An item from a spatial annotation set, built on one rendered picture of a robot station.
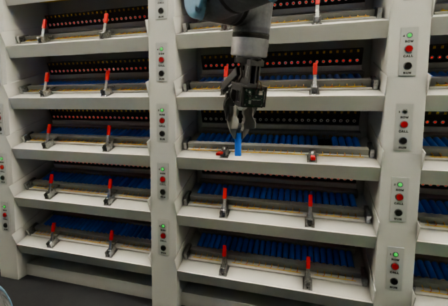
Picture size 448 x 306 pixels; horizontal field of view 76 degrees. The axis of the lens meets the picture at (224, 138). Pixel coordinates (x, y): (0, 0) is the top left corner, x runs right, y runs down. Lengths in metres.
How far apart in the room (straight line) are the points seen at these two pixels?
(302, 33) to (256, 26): 0.22
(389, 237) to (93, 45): 1.10
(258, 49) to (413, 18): 0.42
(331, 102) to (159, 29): 0.58
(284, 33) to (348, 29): 0.17
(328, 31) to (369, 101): 0.22
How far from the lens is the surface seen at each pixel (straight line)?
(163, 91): 0.96
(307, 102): 0.86
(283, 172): 0.88
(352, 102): 0.87
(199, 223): 0.99
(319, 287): 1.02
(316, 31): 0.89
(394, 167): 0.90
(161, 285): 1.13
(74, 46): 1.18
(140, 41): 1.03
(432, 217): 1.03
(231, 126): 0.75
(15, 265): 1.53
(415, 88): 0.90
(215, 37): 0.93
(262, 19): 0.71
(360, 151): 0.92
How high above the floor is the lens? 0.68
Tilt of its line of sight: 5 degrees down
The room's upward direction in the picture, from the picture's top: 1 degrees clockwise
